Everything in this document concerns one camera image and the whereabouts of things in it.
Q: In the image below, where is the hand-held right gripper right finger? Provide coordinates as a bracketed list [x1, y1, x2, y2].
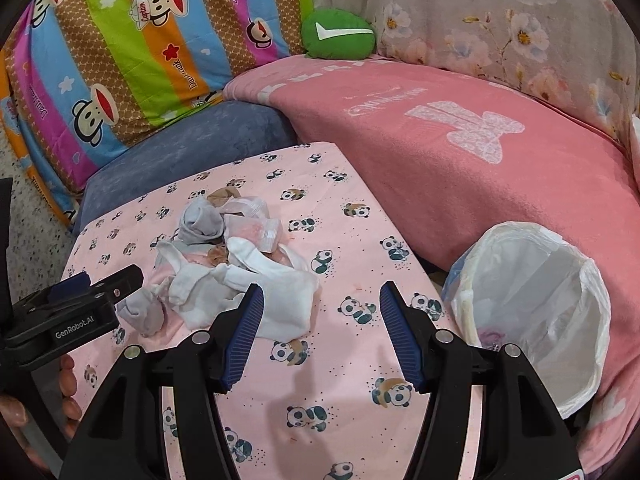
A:
[379, 281, 587, 480]

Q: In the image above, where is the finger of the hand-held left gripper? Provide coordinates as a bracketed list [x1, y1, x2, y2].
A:
[49, 272, 92, 302]
[90, 264, 144, 307]

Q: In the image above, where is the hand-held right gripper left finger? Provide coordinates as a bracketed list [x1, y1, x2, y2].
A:
[62, 282, 266, 480]

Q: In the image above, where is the small grey sock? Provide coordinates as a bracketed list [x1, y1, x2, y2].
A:
[116, 285, 166, 335]

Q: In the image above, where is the large white sock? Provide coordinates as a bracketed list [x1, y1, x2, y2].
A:
[170, 260, 321, 338]

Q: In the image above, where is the small white sock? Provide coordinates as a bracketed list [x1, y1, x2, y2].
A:
[227, 237, 266, 273]

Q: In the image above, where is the light blue sock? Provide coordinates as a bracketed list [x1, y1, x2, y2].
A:
[179, 196, 226, 246]

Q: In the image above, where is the clear zip bag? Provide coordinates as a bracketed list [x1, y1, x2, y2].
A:
[227, 217, 282, 253]
[220, 197, 270, 221]

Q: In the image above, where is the trash bin with white liner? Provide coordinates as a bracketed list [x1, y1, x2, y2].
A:
[441, 221, 612, 420]

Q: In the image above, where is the beige sock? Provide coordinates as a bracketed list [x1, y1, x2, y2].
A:
[207, 187, 243, 208]

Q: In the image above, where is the person's left hand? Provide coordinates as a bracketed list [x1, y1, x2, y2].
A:
[0, 354, 84, 466]

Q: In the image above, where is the pink panda print sheet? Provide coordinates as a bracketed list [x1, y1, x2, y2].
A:
[60, 141, 506, 480]

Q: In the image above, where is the blue cushion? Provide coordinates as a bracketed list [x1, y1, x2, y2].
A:
[70, 100, 301, 233]

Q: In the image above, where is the pink blanket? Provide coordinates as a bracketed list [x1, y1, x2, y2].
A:
[222, 52, 640, 476]

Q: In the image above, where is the striped monkey print quilt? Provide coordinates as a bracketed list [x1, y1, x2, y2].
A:
[0, 0, 326, 226]

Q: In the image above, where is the green pillow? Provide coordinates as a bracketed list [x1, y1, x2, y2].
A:
[300, 6, 377, 60]

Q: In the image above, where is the floral cloth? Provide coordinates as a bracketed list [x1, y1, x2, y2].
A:
[312, 0, 640, 171]

